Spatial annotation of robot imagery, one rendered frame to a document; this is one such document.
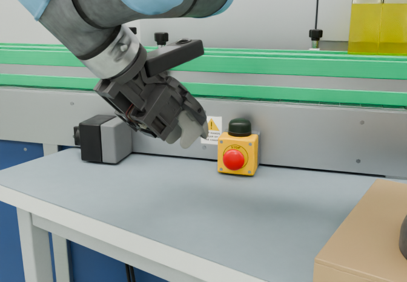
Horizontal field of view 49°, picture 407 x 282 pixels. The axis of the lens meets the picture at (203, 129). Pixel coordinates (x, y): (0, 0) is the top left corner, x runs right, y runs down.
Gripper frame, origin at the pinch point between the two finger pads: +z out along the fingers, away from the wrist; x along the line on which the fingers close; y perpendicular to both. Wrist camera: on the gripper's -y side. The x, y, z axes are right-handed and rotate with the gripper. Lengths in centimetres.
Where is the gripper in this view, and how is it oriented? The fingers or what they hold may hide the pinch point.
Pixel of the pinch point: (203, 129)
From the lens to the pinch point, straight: 73.6
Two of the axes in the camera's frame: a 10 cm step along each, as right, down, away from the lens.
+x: 7.0, 1.9, -6.9
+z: 5.1, 5.5, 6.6
